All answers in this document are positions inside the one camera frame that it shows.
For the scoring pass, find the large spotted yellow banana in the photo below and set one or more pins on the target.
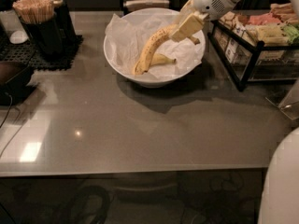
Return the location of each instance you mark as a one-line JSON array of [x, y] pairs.
[[154, 42]]

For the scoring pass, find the black rubber mesh mat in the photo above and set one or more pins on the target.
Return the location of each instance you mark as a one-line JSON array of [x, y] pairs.
[[27, 53]]

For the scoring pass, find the white paper liner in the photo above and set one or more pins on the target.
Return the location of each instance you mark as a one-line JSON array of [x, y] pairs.
[[121, 44]]

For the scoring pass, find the black stir stick cup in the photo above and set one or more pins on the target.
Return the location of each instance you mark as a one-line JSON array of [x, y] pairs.
[[46, 37]]

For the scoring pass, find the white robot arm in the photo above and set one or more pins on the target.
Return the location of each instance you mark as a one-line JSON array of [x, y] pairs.
[[280, 198]]

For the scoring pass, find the wooden stir sticks bundle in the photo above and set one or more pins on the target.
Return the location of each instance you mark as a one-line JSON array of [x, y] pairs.
[[34, 11]]

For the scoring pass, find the pink sugar packets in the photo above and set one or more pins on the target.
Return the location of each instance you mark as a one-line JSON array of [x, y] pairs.
[[264, 19]]

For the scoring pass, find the dark bottle with wooden knob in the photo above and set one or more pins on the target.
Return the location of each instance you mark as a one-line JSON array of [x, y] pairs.
[[64, 20]]

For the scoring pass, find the white tea bag packets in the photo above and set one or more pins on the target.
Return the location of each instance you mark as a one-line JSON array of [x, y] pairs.
[[234, 52]]

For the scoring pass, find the white ceramic bowl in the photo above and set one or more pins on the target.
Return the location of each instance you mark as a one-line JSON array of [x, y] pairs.
[[149, 81]]

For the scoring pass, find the clear glass shaker jar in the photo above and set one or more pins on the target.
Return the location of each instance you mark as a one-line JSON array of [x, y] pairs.
[[11, 23]]

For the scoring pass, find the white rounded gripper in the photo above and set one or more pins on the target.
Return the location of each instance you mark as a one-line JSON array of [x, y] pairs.
[[212, 1]]

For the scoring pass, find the dark brown tray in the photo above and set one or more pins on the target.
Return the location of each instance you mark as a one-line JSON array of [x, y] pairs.
[[14, 79]]

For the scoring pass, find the black wire condiment rack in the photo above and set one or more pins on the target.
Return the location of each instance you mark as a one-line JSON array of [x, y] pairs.
[[255, 54]]

